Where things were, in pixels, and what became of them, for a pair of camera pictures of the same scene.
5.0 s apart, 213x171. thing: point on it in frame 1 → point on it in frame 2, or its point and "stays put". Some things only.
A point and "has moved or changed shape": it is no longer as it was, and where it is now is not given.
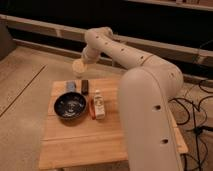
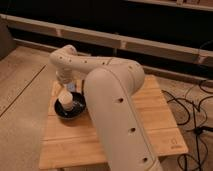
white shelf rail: x=187 y=55 stays put
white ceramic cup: x=78 y=66 has moved or changed shape
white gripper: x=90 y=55 → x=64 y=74
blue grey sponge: x=71 y=86 stays put
